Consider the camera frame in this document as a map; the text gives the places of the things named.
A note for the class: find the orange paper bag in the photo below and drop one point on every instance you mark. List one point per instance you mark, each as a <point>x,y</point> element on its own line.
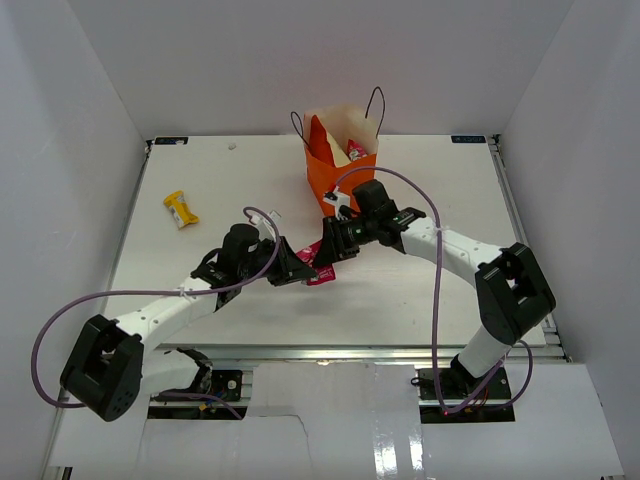
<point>341,145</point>

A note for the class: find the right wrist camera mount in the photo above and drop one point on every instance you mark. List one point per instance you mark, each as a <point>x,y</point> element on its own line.
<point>337,204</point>

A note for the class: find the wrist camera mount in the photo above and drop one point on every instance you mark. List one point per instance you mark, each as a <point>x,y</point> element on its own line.
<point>265,227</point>
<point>337,204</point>

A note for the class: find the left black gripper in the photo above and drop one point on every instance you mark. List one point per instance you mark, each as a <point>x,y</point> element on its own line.
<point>289,266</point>

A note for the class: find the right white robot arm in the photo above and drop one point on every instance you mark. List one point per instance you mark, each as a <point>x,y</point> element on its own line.
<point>512,292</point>

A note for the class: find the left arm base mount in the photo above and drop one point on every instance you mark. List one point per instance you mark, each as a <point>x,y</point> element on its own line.
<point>181,385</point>

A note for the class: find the yellow snack packet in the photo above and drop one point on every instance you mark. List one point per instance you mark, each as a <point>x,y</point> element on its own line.
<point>179,209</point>

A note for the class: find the cassava chips bag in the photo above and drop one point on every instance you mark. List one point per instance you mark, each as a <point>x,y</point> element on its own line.
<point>324,147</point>

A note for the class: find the red candy packet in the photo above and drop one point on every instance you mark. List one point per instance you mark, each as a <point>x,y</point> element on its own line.
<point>355,151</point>

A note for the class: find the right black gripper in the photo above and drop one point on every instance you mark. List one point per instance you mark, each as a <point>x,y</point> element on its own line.
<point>333,243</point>

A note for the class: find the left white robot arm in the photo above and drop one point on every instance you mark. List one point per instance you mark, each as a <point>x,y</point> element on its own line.
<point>105,368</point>

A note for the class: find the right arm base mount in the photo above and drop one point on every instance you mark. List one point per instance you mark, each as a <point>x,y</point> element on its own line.
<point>484,407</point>

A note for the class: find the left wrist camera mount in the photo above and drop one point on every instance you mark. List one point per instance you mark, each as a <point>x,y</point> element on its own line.
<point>265,227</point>

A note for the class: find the aluminium table frame rail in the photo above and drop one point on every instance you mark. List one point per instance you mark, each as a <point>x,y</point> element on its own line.
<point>350,353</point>

